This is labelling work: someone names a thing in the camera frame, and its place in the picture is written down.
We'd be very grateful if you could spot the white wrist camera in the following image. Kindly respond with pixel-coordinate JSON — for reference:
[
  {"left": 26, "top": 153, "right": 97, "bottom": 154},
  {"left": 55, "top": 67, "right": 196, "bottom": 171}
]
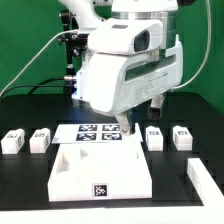
[{"left": 88, "top": 19, "right": 163, "bottom": 55}]

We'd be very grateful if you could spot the black cable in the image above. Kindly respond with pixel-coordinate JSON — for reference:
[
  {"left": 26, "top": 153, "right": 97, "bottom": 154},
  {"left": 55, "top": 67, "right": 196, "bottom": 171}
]
[{"left": 0, "top": 77, "right": 75, "bottom": 100}]

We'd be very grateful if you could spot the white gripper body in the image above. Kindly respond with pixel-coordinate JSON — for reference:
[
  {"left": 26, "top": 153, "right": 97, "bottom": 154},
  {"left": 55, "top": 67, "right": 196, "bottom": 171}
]
[{"left": 87, "top": 40, "right": 184, "bottom": 117}]

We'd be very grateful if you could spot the white cable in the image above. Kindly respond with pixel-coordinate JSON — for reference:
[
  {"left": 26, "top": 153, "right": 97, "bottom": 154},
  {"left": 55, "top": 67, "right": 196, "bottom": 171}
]
[{"left": 0, "top": 29, "right": 80, "bottom": 98}]

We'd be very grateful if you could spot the white square table top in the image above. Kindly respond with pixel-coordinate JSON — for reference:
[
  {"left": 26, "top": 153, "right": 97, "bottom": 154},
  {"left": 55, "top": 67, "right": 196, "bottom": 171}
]
[{"left": 48, "top": 129, "right": 152, "bottom": 202}]

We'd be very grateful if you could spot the white sheet with tags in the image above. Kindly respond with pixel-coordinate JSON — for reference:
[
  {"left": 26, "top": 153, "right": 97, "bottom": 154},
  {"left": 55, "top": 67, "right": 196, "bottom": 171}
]
[{"left": 52, "top": 123, "right": 144, "bottom": 145}]

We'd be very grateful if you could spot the white L-shaped obstacle fence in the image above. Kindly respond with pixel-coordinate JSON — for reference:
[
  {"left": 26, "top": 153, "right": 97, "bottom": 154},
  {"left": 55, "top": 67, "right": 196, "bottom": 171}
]
[{"left": 187, "top": 158, "right": 224, "bottom": 207}]

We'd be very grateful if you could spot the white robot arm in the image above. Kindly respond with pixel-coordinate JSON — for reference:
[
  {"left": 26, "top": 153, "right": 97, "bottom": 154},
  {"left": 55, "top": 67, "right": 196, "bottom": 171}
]
[{"left": 59, "top": 0, "right": 183, "bottom": 135}]

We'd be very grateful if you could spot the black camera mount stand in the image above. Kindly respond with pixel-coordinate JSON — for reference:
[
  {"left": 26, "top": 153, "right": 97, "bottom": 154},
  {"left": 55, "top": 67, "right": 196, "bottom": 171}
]
[{"left": 58, "top": 10, "right": 87, "bottom": 95}]

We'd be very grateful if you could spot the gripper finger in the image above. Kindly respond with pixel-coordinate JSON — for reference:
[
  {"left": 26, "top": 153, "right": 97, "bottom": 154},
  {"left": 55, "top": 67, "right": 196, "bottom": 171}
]
[
  {"left": 148, "top": 94, "right": 164, "bottom": 120},
  {"left": 116, "top": 112, "right": 132, "bottom": 136}
]

